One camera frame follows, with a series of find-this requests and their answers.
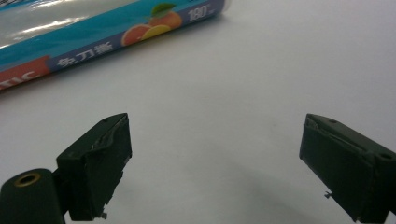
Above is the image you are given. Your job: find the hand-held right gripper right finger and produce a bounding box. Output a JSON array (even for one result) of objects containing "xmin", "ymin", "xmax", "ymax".
[{"xmin": 299, "ymin": 113, "xmax": 396, "ymax": 224}]

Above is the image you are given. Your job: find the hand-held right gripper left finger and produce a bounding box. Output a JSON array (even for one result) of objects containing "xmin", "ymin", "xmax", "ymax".
[{"xmin": 55, "ymin": 112, "xmax": 134, "ymax": 222}]

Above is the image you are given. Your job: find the blue cling film box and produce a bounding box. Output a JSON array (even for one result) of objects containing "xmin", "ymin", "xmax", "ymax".
[{"xmin": 0, "ymin": 0, "xmax": 226, "ymax": 91}]

